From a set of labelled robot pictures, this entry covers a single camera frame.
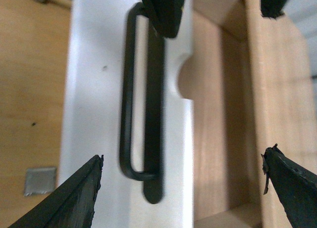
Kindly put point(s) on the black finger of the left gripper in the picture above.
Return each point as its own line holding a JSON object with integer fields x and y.
{"x": 272, "y": 8}
{"x": 165, "y": 16}

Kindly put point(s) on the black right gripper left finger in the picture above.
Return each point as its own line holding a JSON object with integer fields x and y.
{"x": 71, "y": 205}

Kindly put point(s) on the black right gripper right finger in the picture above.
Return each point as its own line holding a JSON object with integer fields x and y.
{"x": 295, "y": 186}

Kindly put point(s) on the black drawer handle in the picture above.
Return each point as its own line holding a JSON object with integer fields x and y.
{"x": 152, "y": 175}

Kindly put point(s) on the white drawer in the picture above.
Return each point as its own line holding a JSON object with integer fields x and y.
{"x": 92, "y": 115}

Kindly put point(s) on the wooden drawer cabinet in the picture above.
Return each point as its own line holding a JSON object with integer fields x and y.
{"x": 249, "y": 78}

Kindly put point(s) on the grey metal floor plate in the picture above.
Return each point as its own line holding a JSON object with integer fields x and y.
{"x": 40, "y": 180}

